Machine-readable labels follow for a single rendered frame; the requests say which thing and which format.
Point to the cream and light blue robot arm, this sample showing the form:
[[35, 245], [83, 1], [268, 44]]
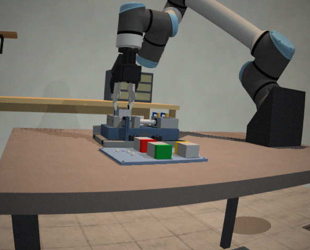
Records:
[[272, 50]]

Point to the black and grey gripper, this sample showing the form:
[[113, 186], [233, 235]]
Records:
[[129, 72]]

